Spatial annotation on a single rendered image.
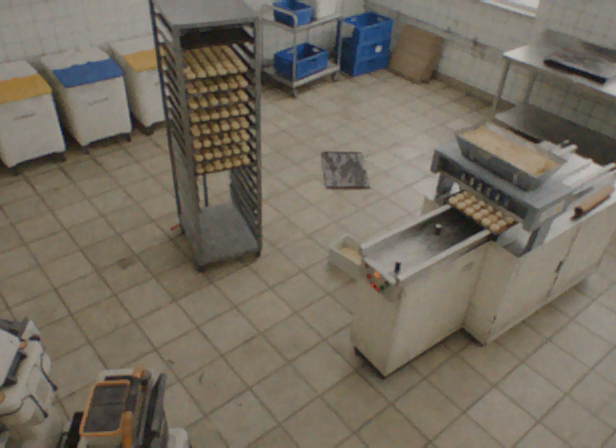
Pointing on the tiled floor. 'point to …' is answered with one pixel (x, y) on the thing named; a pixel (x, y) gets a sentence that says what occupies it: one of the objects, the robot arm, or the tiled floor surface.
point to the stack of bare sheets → (345, 170)
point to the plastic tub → (346, 255)
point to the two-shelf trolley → (295, 49)
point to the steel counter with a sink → (606, 147)
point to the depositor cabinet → (550, 258)
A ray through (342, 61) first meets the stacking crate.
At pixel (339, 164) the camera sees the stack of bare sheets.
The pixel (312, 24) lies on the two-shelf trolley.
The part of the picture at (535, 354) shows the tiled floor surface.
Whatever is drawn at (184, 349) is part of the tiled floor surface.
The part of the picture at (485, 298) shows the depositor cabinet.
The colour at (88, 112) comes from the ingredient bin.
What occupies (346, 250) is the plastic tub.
